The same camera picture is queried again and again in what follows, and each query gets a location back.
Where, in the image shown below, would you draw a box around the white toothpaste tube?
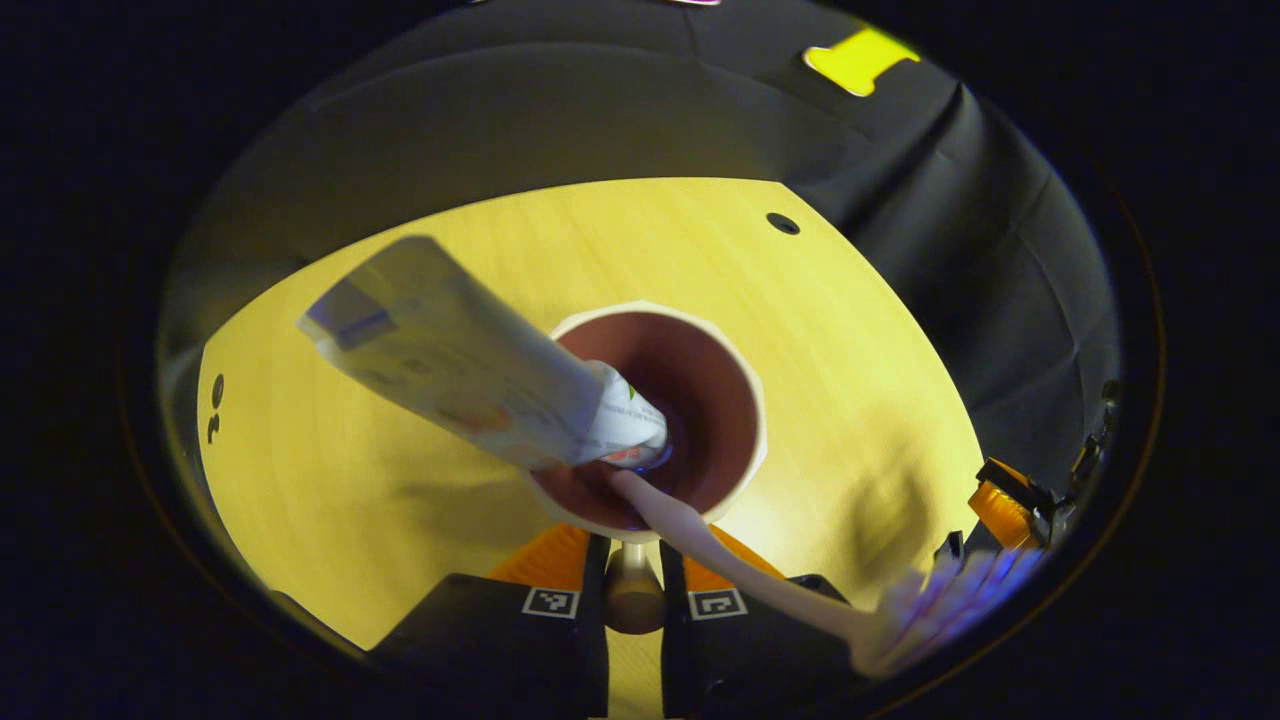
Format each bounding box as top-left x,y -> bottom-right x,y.
297,235 -> 671,474

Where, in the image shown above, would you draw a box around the beige cup with brown inside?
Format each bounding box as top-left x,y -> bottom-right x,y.
525,300 -> 769,637

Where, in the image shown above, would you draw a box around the pale pink toothbrush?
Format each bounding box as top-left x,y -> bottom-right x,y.
610,469 -> 1047,681

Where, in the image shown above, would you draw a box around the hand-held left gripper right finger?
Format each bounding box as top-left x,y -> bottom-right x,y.
658,524 -> 873,718

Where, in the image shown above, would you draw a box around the black backdrop cloth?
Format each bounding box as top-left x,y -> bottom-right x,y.
155,0 -> 1126,501

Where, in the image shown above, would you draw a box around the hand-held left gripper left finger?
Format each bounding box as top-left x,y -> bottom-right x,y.
370,523 -> 611,717

